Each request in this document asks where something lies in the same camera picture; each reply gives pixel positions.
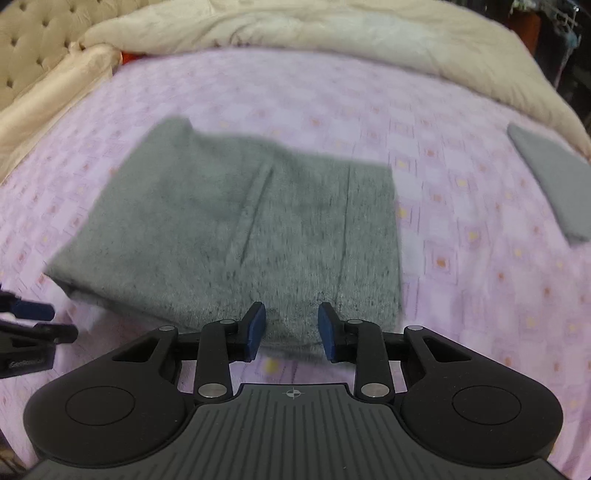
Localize cream tufted headboard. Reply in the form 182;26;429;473
1;0;151;108

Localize red item behind pillow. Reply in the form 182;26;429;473
121;52;140;65

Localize pink patterned bed sheet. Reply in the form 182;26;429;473
1;49;590;479

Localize folded grey cloth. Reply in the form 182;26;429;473
507;123;590;245

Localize cream satin pillow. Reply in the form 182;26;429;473
1;44;121;180

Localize cream duvet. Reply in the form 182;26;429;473
80;1;590;157

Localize grey knitted pants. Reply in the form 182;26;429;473
46;117;403;357

